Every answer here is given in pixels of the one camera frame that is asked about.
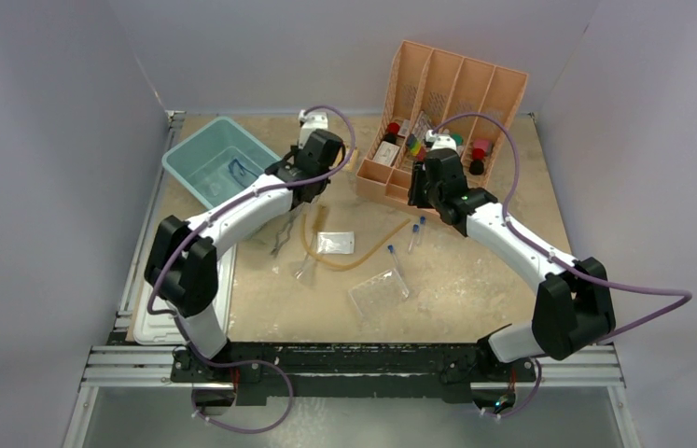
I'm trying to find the metal crucible tongs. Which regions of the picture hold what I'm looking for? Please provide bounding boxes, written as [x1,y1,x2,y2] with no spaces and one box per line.
[270,210,299,257]

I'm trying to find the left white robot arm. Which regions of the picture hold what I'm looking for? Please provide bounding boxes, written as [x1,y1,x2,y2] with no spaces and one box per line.
[144,129,353,382]

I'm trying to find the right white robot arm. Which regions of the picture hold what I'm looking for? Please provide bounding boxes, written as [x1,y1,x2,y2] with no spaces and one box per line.
[409,148,616,380]

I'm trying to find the yellow spiral notepad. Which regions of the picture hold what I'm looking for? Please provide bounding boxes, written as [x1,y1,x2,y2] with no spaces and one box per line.
[342,147,360,173]

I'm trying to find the amber rubber tube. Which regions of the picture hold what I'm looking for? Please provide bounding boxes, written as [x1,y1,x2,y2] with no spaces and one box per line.
[299,205,412,272]

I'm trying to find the teal plastic bin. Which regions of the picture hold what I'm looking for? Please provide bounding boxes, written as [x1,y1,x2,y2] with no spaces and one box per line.
[156,117,280,222]

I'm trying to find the white zip pouch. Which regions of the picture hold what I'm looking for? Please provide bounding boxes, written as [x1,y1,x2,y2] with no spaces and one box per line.
[316,231,355,255]

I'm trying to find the peach plastic desk organizer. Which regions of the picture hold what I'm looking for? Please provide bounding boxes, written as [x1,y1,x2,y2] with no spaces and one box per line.
[355,41,529,214]

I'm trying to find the clear plastic well plate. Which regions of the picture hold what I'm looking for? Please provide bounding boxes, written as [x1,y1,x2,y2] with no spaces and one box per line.
[348,269,411,320]

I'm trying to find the clear plastic funnel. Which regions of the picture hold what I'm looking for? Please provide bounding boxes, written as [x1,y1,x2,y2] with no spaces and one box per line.
[293,254,317,287]

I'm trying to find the white bin lid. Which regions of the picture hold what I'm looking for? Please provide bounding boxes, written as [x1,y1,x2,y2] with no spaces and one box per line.
[132,246,236,345]

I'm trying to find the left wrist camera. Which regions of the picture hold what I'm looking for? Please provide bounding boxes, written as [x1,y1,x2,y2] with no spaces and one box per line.
[297,109,328,149]

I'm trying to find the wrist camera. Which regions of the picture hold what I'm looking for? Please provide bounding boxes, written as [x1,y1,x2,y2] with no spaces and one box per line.
[297,109,328,149]
[425,130,458,153]

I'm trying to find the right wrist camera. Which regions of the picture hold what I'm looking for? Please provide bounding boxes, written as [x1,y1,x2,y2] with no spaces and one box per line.
[425,130,458,153]

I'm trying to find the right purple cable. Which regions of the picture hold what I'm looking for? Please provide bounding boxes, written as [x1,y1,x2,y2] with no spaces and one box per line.
[431,112,693,423]

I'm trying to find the purple cable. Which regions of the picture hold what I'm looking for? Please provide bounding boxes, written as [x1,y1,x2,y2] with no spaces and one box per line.
[146,105,356,435]
[431,112,693,423]

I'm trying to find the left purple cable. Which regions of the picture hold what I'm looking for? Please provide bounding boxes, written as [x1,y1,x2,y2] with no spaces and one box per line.
[146,105,356,435]

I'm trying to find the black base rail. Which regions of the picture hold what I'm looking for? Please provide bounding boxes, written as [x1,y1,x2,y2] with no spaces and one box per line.
[78,338,626,408]

